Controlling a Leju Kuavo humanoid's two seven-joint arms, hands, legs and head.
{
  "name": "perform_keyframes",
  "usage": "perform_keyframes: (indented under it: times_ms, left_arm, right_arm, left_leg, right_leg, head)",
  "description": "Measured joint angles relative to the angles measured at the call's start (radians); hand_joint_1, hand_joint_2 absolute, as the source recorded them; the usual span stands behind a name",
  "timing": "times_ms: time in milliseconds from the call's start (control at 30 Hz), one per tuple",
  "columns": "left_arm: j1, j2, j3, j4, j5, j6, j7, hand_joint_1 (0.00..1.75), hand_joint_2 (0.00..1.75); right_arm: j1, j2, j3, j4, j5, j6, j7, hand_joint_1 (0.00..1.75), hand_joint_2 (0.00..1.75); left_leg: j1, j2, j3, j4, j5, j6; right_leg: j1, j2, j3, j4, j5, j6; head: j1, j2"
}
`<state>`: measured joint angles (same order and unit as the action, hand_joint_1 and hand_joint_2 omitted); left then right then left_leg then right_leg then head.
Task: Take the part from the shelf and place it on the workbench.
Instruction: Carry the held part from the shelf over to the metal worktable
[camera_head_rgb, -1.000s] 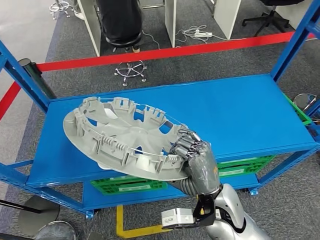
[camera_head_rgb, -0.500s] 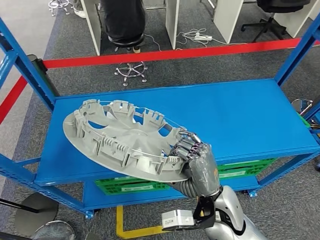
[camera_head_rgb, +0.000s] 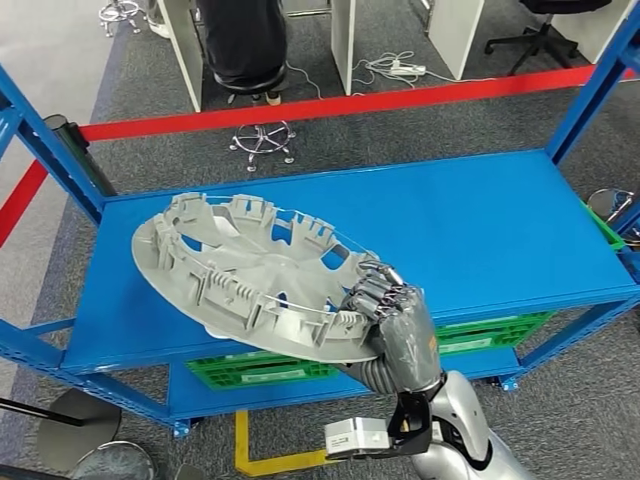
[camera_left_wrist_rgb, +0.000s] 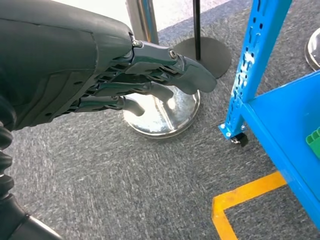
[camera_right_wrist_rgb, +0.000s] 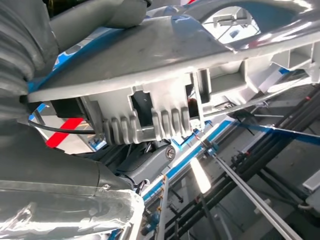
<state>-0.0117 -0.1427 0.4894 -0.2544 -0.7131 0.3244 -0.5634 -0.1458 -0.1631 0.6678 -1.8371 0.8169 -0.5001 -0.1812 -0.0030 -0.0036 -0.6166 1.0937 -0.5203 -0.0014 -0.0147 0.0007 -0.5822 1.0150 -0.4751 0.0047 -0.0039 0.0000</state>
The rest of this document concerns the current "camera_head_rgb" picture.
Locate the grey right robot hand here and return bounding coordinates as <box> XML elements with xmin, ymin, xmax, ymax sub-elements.
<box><xmin>340</xmin><ymin>260</ymin><xmax>444</xmax><ymax>393</ymax></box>

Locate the grey plastic wheel cover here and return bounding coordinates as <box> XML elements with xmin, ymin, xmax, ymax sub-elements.
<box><xmin>131</xmin><ymin>192</ymin><xmax>411</xmax><ymax>366</ymax></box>

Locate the blue metal shelf rack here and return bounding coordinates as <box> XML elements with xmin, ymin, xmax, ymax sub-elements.
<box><xmin>0</xmin><ymin>6</ymin><xmax>640</xmax><ymax>440</ymax></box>

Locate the red barrier belt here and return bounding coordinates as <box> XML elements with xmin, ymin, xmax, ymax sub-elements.
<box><xmin>79</xmin><ymin>64</ymin><xmax>640</xmax><ymax>144</ymax></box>
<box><xmin>0</xmin><ymin>160</ymin><xmax>50</xmax><ymax>250</ymax></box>

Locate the chrome round base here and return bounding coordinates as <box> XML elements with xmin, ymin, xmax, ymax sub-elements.
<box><xmin>69</xmin><ymin>440</ymin><xmax>156</xmax><ymax>480</ymax></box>
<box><xmin>587</xmin><ymin>188</ymin><xmax>637</xmax><ymax>248</ymax></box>

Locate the white desk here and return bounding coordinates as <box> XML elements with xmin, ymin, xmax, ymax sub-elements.
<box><xmin>429</xmin><ymin>0</ymin><xmax>636</xmax><ymax>81</ymax></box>
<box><xmin>157</xmin><ymin>0</ymin><xmax>357</xmax><ymax>113</ymax></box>

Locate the black stool with chrome base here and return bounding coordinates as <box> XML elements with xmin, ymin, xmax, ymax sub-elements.
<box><xmin>214</xmin><ymin>62</ymin><xmax>297</xmax><ymax>174</ymax></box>

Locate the black office chair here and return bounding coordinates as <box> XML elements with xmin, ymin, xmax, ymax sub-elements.
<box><xmin>485</xmin><ymin>0</ymin><xmax>614</xmax><ymax>58</ymax></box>

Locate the person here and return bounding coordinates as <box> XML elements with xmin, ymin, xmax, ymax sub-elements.
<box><xmin>197</xmin><ymin>0</ymin><xmax>290</xmax><ymax>107</ymax></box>

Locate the dark grey round base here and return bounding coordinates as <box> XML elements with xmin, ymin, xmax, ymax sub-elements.
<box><xmin>37</xmin><ymin>387</ymin><xmax>122</xmax><ymax>475</ymax></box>

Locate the black rod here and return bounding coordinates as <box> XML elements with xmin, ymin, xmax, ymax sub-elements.
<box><xmin>0</xmin><ymin>397</ymin><xmax>84</xmax><ymax>427</ymax></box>

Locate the chrome stool base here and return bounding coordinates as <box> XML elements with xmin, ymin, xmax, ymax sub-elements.
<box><xmin>98</xmin><ymin>0</ymin><xmax>146</xmax><ymax>38</ymax></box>

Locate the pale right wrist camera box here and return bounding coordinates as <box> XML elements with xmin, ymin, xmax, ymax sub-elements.
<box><xmin>325</xmin><ymin>417</ymin><xmax>392</xmax><ymax>460</ymax></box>

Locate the white cable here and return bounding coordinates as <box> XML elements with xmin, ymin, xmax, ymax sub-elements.
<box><xmin>352</xmin><ymin>51</ymin><xmax>496</xmax><ymax>91</ymax></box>

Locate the black stanchion post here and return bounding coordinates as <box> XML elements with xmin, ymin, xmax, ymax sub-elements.
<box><xmin>44</xmin><ymin>113</ymin><xmax>118</xmax><ymax>200</ymax></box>

